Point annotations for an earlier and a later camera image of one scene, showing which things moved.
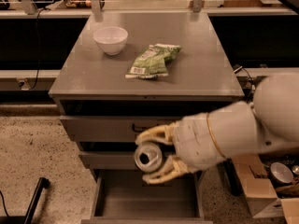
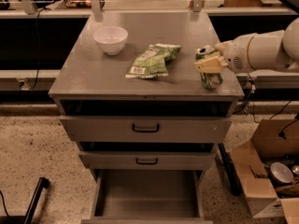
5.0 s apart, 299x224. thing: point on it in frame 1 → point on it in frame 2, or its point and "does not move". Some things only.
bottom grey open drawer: x=121 y=196 does not move
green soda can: x=148 y=157 → x=208 y=79
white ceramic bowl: x=112 y=40 does not move
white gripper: x=193 y=141 → x=237 y=55
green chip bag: x=152 y=61 does not move
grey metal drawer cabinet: x=125 y=74 does not move
